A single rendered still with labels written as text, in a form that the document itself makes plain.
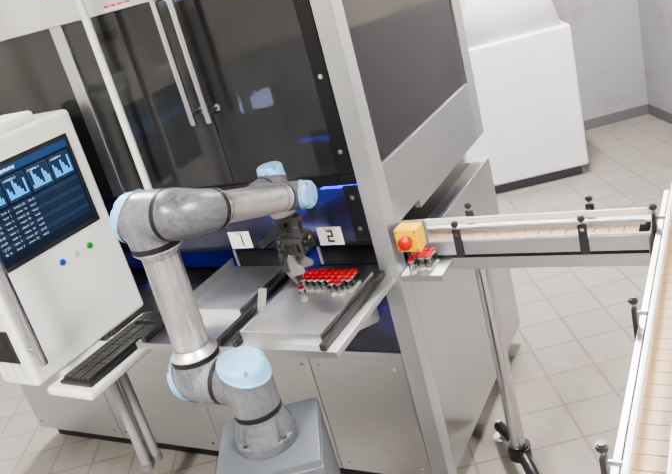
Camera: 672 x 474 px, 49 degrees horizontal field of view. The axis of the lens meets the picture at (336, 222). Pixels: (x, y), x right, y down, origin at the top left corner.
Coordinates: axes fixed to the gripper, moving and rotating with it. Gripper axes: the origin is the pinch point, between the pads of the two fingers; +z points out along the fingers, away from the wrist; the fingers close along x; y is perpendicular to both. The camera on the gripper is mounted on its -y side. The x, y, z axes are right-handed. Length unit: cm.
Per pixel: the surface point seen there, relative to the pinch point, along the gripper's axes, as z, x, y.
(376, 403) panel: 56, 15, 5
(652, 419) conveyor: 3, -47, 101
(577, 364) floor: 96, 99, 51
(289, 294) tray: 7.6, 2.8, -6.7
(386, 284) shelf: 8.0, 9.7, 23.2
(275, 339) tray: 6.6, -22.8, 4.2
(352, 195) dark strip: -18.6, 14.8, 16.8
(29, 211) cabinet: -35, -20, -76
